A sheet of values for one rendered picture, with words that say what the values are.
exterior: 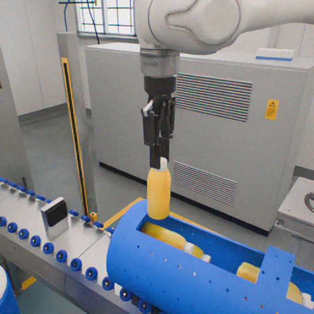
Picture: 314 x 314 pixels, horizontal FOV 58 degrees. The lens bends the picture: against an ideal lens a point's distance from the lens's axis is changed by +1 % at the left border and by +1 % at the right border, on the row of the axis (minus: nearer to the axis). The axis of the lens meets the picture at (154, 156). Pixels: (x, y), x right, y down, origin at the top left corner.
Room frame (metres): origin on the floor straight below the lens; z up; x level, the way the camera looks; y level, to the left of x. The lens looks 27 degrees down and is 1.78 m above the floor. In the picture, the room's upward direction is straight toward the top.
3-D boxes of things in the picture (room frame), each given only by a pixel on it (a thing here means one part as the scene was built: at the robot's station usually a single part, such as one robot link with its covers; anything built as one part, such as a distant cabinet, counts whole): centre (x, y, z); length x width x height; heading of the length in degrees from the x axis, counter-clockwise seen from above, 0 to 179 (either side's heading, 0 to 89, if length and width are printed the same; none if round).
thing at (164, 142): (0.68, -0.02, 1.45); 0.03 x 0.01 x 0.07; 58
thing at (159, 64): (0.66, -0.01, 1.68); 0.09 x 0.09 x 0.06
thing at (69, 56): (1.29, 0.37, 0.85); 0.06 x 0.06 x 1.70; 58
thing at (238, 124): (2.70, -0.27, 0.72); 2.15 x 0.54 x 1.45; 53
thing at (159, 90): (0.66, -0.01, 1.60); 0.08 x 0.07 x 0.09; 148
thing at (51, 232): (0.93, 0.41, 1.00); 0.10 x 0.04 x 0.15; 148
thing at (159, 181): (0.67, -0.01, 1.33); 0.07 x 0.07 x 0.17
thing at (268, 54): (2.20, -0.88, 1.48); 0.24 x 0.12 x 0.08; 61
